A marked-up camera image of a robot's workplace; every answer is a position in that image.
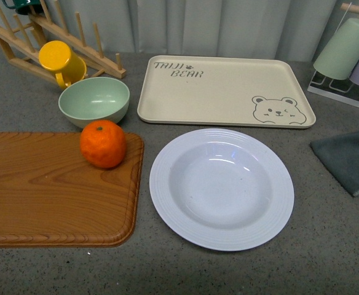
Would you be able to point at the white ridged deep plate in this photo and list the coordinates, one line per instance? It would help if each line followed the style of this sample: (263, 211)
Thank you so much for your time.
(221, 189)

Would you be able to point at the orange fruit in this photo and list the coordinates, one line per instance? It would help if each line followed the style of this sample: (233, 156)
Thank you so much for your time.
(103, 144)

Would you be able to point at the beige bear tray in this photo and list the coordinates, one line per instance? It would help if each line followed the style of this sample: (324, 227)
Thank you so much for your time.
(223, 91)

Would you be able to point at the light green bowl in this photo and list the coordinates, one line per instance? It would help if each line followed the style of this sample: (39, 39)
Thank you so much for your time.
(96, 98)

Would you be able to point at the brown wooden cutting board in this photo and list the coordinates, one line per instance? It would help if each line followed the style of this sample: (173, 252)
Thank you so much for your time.
(51, 196)

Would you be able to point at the yellow mug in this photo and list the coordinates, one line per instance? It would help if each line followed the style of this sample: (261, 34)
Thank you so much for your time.
(66, 66)

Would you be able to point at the clear acrylic cup holder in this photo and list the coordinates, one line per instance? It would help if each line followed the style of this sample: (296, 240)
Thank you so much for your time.
(340, 90)

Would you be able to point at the light green cup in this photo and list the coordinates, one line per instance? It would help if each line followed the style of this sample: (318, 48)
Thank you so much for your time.
(341, 53)

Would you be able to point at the wooden dish rack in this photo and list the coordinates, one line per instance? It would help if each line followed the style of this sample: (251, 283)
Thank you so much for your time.
(20, 45)

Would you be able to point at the dark green mug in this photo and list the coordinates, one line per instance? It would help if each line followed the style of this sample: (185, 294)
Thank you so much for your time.
(24, 7)

